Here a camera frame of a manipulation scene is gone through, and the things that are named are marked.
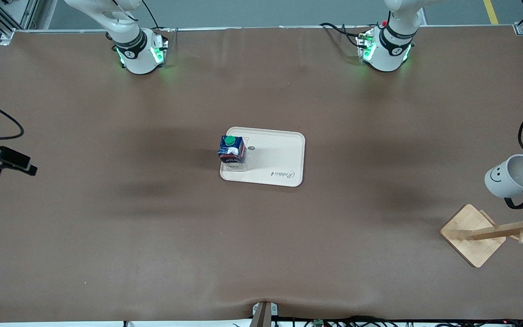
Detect white smiley mug black handle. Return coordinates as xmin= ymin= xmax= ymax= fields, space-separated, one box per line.
xmin=484 ymin=154 xmax=523 ymax=210

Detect blue milk carton green cap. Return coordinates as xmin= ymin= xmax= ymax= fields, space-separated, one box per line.
xmin=217 ymin=135 xmax=247 ymax=172

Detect wooden cup rack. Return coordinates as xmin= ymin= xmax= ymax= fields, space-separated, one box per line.
xmin=439 ymin=201 xmax=523 ymax=268

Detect cream plastic tray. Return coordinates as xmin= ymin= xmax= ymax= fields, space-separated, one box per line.
xmin=220 ymin=127 xmax=306 ymax=187

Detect black right base cable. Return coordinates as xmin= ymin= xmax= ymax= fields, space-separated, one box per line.
xmin=141 ymin=0 xmax=173 ymax=33

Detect black base cable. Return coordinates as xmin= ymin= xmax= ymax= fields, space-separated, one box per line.
xmin=319 ymin=23 xmax=367 ymax=49
xmin=141 ymin=0 xmax=173 ymax=33

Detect black left base cable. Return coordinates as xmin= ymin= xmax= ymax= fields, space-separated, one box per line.
xmin=319 ymin=23 xmax=367 ymax=49

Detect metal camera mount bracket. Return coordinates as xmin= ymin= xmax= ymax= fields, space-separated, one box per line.
xmin=252 ymin=301 xmax=279 ymax=327

